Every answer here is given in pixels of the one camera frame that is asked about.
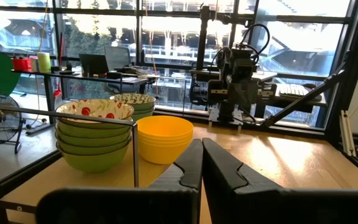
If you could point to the red floral green-sided bowl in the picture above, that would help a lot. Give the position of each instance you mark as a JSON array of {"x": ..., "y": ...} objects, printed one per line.
[
  {"x": 95, "y": 109},
  {"x": 95, "y": 163},
  {"x": 92, "y": 132},
  {"x": 92, "y": 141},
  {"x": 92, "y": 150}
]

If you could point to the black aluminium rig frame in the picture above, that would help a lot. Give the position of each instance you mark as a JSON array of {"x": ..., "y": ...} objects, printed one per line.
[{"x": 350, "y": 77}]

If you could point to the red container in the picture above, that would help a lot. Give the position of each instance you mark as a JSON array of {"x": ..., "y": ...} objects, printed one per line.
[{"x": 21, "y": 64}]

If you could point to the yellow plastic bowl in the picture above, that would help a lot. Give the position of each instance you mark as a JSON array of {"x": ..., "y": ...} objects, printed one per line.
[
  {"x": 163, "y": 154},
  {"x": 166, "y": 140},
  {"x": 165, "y": 126},
  {"x": 166, "y": 144}
]

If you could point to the wooden shelf with black frame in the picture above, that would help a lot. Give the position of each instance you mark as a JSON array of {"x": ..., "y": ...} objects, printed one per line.
[{"x": 73, "y": 115}]

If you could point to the black laptop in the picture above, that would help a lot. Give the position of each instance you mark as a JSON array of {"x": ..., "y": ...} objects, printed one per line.
[{"x": 93, "y": 63}]

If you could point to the black vertical pole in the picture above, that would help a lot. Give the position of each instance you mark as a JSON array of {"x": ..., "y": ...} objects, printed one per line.
[{"x": 202, "y": 37}]

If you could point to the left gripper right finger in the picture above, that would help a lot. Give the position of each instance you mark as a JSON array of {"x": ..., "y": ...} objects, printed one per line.
[{"x": 228, "y": 189}]

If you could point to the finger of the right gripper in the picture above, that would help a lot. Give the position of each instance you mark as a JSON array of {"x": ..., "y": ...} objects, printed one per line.
[
  {"x": 236, "y": 95},
  {"x": 251, "y": 95}
]

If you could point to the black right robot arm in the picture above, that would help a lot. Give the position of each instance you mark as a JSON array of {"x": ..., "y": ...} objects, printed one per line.
[{"x": 225, "y": 112}]

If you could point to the grey office chair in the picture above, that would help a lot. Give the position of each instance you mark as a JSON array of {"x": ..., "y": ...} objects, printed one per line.
[{"x": 118, "y": 57}]

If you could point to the silver aluminium strip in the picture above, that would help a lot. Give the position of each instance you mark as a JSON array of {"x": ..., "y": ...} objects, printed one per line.
[{"x": 347, "y": 133}]

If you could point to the yellow-green cylinder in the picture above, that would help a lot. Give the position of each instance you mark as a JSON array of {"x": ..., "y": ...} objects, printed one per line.
[{"x": 44, "y": 62}]

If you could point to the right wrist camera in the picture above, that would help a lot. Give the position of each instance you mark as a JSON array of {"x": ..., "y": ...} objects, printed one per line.
[{"x": 243, "y": 68}]

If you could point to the white keyboard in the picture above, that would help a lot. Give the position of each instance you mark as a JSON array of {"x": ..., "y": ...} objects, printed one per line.
[{"x": 292, "y": 90}]

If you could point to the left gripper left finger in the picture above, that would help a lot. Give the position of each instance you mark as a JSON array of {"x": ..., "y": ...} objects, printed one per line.
[{"x": 179, "y": 180}]

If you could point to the black desk leg frame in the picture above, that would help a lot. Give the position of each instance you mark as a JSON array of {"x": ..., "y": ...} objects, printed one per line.
[{"x": 73, "y": 76}]

